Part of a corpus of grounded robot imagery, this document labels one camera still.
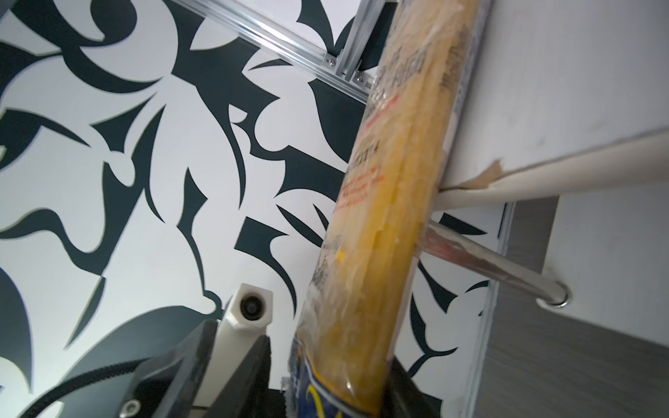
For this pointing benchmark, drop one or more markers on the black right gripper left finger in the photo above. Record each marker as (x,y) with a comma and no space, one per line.
(166,385)

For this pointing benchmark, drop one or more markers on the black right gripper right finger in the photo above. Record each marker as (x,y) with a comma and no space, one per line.
(401,396)

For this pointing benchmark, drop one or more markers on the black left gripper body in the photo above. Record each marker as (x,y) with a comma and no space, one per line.
(247,393)

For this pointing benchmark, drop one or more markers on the blue-ended spaghetti bag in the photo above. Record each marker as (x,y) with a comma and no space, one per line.
(345,340)

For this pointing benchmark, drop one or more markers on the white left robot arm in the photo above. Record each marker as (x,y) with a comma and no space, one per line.
(83,381)

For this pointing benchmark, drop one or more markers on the white two-tier shelf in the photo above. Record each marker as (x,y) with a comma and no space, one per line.
(570,99)

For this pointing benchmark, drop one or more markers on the aluminium frame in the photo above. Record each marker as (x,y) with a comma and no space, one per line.
(325,38)

